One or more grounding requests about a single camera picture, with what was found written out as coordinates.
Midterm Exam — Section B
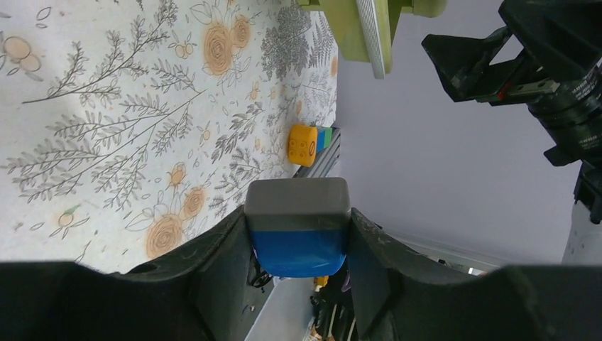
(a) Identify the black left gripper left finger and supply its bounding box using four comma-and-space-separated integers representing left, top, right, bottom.
1, 208, 255, 340

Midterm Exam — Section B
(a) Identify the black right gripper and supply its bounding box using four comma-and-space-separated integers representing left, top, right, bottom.
422, 1, 601, 224

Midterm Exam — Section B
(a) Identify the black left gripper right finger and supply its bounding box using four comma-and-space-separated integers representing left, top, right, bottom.
346, 210, 601, 340

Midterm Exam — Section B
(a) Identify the yellow-green drawer cabinet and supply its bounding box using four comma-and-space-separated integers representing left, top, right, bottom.
297, 0, 447, 79

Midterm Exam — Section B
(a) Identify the blue stamp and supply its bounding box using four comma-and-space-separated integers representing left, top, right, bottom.
243, 177, 351, 278

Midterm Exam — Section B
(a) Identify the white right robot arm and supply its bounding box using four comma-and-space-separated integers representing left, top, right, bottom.
422, 1, 601, 265

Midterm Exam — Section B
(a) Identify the yellow blue green toy block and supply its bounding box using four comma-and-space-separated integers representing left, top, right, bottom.
287, 124, 334, 167

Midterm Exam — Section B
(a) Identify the floral table mat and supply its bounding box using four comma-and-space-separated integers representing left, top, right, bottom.
1, 0, 338, 273

